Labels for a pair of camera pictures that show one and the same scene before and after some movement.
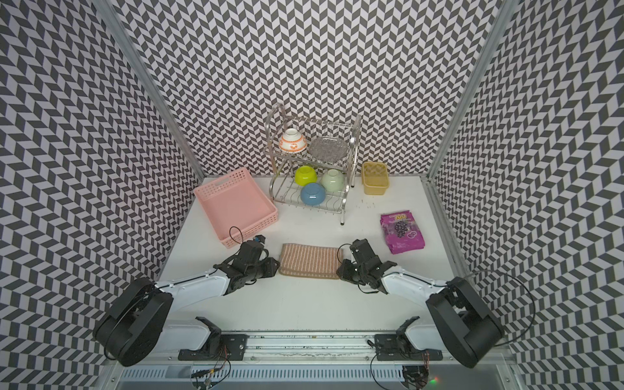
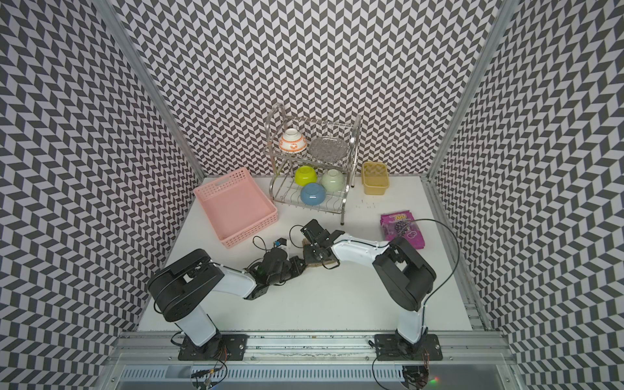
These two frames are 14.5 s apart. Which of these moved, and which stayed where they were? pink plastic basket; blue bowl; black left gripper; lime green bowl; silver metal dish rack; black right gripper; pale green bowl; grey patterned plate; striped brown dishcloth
Moved: black right gripper; black left gripper; striped brown dishcloth
Stayed: pale green bowl; grey patterned plate; blue bowl; pink plastic basket; lime green bowl; silver metal dish rack
